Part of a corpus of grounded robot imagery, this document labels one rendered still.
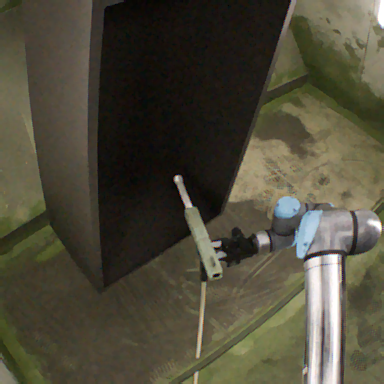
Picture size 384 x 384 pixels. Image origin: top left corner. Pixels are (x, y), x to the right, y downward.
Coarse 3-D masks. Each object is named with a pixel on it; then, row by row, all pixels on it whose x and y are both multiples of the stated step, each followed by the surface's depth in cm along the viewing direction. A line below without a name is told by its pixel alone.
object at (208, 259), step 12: (180, 180) 187; (180, 192) 184; (192, 216) 173; (192, 228) 169; (204, 228) 169; (204, 240) 165; (204, 252) 161; (204, 264) 161; (216, 264) 158; (204, 276) 175
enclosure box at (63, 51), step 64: (64, 0) 72; (128, 0) 115; (192, 0) 132; (256, 0) 115; (64, 64) 85; (128, 64) 138; (192, 64) 155; (256, 64) 130; (64, 128) 102; (128, 128) 166; (192, 128) 176; (64, 192) 129; (128, 192) 188; (192, 192) 193; (128, 256) 172
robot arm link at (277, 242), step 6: (270, 234) 171; (276, 234) 170; (294, 234) 172; (270, 240) 170; (276, 240) 171; (282, 240) 170; (288, 240) 171; (294, 240) 172; (270, 246) 170; (276, 246) 171; (282, 246) 172; (288, 246) 174
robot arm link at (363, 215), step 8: (312, 208) 164; (320, 208) 156; (328, 208) 148; (336, 208) 142; (360, 216) 107; (368, 216) 108; (376, 216) 111; (360, 224) 106; (368, 224) 106; (376, 224) 109; (360, 232) 105; (368, 232) 106; (376, 232) 108; (360, 240) 105; (368, 240) 106; (376, 240) 109; (360, 248) 106; (368, 248) 108
